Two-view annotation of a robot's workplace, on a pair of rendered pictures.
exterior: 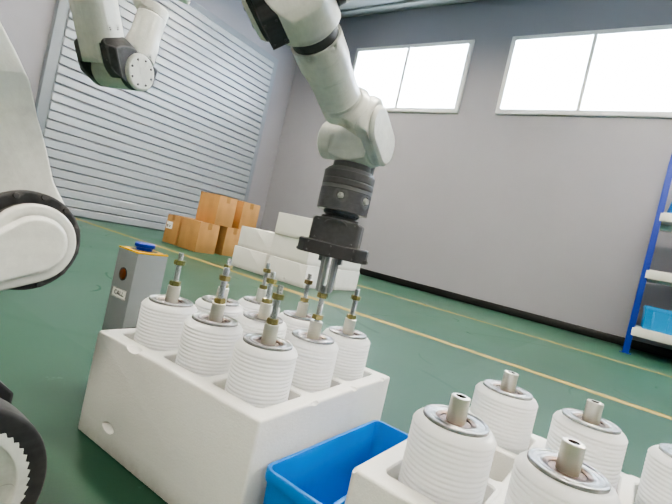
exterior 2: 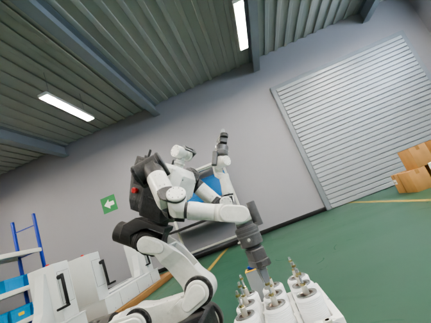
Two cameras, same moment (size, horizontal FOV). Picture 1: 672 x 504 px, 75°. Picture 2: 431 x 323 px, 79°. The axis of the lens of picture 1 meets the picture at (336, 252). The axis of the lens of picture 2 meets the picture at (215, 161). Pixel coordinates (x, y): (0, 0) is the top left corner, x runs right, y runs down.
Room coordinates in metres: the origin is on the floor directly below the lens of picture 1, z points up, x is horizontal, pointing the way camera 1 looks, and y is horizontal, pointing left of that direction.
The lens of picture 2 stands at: (0.25, -0.91, 0.59)
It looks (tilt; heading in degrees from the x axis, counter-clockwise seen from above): 12 degrees up; 62
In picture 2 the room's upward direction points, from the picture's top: 21 degrees counter-clockwise
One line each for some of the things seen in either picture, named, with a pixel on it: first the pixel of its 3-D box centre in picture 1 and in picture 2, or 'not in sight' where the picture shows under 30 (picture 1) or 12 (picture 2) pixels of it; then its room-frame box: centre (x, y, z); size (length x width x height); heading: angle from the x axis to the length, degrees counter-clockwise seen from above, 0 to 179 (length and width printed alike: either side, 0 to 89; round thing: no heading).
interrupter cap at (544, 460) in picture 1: (567, 470); not in sight; (0.43, -0.27, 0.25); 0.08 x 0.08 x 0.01
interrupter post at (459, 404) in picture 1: (458, 409); not in sight; (0.50, -0.18, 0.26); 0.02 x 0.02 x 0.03
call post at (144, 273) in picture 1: (128, 324); (263, 300); (0.91, 0.39, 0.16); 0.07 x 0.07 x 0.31; 58
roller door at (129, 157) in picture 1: (174, 117); (365, 118); (5.99, 2.56, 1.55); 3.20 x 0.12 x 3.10; 146
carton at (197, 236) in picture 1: (198, 235); (415, 179); (4.41, 1.39, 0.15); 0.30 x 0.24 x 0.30; 54
